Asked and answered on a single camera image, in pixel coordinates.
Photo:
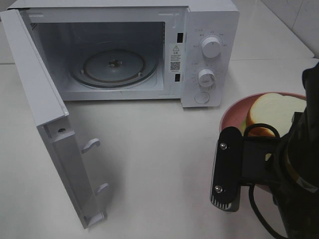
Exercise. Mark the round door release button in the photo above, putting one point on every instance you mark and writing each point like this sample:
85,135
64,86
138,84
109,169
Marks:
202,97

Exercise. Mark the white microwave door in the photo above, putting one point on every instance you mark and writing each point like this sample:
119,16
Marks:
51,115

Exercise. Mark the sandwich with lettuce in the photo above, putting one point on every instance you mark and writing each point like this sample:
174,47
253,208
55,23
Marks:
274,109

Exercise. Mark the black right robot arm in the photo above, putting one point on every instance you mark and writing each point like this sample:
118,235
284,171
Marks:
299,208

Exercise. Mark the lower white timer knob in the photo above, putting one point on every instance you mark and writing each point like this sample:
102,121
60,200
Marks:
206,78

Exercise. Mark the pink round plate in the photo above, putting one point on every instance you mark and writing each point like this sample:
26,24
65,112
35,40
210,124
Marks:
236,114

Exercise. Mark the warning label with QR code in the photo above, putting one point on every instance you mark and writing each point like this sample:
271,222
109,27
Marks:
175,57

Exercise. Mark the upper white power knob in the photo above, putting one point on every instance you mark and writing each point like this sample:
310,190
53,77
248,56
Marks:
211,46

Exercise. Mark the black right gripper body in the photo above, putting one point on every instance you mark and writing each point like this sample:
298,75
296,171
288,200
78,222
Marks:
296,159

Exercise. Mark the white microwave oven body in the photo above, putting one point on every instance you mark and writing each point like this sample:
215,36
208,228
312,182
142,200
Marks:
69,25

